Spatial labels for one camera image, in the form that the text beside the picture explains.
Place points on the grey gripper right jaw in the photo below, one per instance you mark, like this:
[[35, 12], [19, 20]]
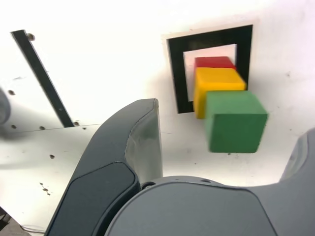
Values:
[[197, 211]]

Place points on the yellow cube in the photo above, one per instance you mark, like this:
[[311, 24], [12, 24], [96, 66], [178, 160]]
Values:
[[216, 79]]

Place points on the black tape square outline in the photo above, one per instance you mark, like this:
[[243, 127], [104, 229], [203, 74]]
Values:
[[177, 73]]

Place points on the red cube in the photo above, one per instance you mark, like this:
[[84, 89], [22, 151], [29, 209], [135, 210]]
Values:
[[214, 62]]

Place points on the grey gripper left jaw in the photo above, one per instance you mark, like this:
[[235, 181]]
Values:
[[103, 159]]

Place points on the black tape strip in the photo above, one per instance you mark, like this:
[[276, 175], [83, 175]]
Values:
[[41, 78]]

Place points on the green cube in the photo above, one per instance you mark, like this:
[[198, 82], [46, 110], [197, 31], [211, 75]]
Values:
[[233, 130]]

